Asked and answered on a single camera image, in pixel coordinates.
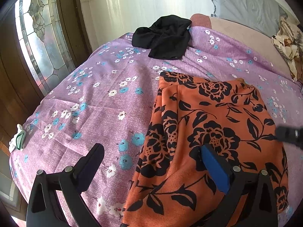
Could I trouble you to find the purple floral bedsheet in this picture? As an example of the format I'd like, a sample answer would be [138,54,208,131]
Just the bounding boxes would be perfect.
[10,27,302,226]

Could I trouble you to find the orange black floral garment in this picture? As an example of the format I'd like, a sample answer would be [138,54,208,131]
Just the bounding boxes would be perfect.
[122,72,289,226]

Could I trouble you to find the cream brown floral cloth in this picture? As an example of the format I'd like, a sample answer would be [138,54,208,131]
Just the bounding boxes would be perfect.
[272,17,302,84]

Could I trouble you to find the pink mattress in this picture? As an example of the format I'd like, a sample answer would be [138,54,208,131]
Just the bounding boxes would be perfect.
[191,13,292,80]

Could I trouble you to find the grey pillow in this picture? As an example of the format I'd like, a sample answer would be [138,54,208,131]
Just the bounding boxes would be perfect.
[211,0,289,37]

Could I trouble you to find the black crumpled garment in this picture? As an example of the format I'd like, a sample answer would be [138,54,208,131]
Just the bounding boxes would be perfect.
[131,15,192,60]

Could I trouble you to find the dark wooden glass door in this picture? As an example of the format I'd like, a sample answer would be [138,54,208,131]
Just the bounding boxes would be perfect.
[1,0,92,145]

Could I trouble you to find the white green small cloth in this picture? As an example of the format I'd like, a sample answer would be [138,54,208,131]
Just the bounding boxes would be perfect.
[9,124,26,153]

